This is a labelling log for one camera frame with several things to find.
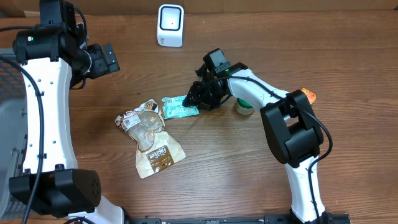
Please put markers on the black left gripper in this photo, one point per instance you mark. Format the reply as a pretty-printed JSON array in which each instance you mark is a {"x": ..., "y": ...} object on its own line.
[{"x": 103, "y": 66}]

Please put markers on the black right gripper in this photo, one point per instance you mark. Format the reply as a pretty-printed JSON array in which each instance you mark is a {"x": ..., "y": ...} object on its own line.
[{"x": 201, "y": 99}]

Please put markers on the light green snack bag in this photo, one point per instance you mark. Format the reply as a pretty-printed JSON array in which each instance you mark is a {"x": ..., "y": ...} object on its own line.
[{"x": 174, "y": 108}]

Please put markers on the green lid jar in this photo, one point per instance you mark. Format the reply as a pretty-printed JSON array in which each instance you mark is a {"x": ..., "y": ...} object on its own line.
[{"x": 243, "y": 107}]

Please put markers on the brown pancake snack bag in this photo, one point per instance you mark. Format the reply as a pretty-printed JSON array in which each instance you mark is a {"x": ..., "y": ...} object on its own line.
[{"x": 156, "y": 148}]

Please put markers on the orange snack packet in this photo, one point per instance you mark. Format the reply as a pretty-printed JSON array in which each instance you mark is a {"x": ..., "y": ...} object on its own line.
[{"x": 311, "y": 96}]

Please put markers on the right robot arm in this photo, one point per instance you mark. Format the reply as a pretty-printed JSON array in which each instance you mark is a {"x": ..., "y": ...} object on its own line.
[{"x": 293, "y": 132}]

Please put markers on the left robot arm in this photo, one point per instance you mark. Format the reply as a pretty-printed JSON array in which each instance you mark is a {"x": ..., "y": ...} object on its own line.
[{"x": 53, "y": 57}]

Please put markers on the white barcode scanner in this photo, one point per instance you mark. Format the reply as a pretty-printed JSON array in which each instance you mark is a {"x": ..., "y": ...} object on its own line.
[{"x": 170, "y": 25}]

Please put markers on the grey plastic mesh basket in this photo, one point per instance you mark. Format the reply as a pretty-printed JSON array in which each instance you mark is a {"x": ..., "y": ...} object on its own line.
[{"x": 13, "y": 141}]

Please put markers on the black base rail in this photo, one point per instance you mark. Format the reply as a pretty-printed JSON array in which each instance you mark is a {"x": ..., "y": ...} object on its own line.
[{"x": 326, "y": 218}]

